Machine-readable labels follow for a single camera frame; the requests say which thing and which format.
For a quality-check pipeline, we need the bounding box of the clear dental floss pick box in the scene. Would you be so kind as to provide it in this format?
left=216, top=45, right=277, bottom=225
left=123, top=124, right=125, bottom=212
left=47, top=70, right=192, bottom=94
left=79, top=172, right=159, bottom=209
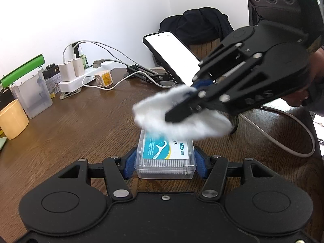
left=134, top=129, right=197, bottom=179

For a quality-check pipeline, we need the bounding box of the white cotton wad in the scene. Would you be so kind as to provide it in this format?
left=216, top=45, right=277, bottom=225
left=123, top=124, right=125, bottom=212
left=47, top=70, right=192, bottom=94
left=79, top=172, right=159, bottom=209
left=132, top=85, right=233, bottom=141

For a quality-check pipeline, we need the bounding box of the clear plastic storage container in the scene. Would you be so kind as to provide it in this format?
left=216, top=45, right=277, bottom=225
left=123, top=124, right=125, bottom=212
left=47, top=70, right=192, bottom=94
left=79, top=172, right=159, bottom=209
left=9, top=66, right=53, bottom=119

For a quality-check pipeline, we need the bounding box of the person right hand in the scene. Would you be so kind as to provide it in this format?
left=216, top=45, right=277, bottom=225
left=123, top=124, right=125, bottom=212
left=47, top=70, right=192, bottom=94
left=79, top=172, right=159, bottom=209
left=282, top=47, right=324, bottom=107

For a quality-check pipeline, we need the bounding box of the smartphone with white screen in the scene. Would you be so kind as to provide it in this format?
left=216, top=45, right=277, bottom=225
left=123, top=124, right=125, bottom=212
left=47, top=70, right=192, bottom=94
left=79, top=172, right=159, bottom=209
left=143, top=31, right=200, bottom=86

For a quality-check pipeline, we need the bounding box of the chair with black garment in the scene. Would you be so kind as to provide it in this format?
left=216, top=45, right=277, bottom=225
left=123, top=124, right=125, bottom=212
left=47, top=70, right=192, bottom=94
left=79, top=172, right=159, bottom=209
left=158, top=7, right=233, bottom=47

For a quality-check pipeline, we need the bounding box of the black phone stand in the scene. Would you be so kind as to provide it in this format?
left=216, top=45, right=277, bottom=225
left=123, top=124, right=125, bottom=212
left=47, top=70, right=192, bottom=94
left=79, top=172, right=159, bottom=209
left=124, top=64, right=171, bottom=83

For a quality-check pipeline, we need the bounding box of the yellow white plug adapter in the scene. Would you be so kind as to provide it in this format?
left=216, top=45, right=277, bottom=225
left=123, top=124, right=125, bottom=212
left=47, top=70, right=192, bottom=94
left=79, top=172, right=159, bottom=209
left=94, top=70, right=113, bottom=88

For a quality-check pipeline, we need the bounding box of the white power strip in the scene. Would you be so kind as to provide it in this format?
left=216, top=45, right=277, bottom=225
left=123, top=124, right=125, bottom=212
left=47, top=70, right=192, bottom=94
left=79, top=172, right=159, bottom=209
left=59, top=63, right=114, bottom=93

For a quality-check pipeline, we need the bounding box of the white charger left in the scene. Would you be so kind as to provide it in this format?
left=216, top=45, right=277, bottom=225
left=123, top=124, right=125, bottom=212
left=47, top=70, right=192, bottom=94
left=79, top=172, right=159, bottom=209
left=58, top=62, right=76, bottom=82

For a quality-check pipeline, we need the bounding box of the white charger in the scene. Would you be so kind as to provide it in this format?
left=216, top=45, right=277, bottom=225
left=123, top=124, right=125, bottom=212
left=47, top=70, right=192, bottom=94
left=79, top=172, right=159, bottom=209
left=70, top=58, right=85, bottom=77
left=58, top=62, right=76, bottom=82

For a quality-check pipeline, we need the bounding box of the white charger right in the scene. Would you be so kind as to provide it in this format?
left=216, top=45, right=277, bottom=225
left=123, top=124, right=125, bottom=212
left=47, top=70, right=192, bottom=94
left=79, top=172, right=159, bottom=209
left=70, top=58, right=85, bottom=77

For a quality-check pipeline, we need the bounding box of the yellow round cup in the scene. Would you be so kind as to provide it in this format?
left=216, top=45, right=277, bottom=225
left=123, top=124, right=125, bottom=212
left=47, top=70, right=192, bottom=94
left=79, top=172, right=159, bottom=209
left=0, top=99, right=29, bottom=140

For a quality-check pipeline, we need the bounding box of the green folded cloth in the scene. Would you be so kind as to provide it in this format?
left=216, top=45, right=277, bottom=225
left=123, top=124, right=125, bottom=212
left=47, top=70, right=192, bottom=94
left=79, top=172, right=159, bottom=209
left=0, top=137, right=7, bottom=151

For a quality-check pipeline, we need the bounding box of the green cylindrical case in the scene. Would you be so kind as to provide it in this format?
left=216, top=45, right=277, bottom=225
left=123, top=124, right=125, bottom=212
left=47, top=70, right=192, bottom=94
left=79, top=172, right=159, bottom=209
left=1, top=54, right=45, bottom=88

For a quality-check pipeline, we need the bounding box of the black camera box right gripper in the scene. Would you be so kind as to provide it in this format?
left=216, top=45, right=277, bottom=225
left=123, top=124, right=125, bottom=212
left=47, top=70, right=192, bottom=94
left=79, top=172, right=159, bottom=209
left=248, top=0, right=323, bottom=47

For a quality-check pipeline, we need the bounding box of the white charging cable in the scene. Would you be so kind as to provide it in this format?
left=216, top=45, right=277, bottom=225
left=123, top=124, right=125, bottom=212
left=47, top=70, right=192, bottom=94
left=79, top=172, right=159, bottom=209
left=62, top=40, right=317, bottom=158

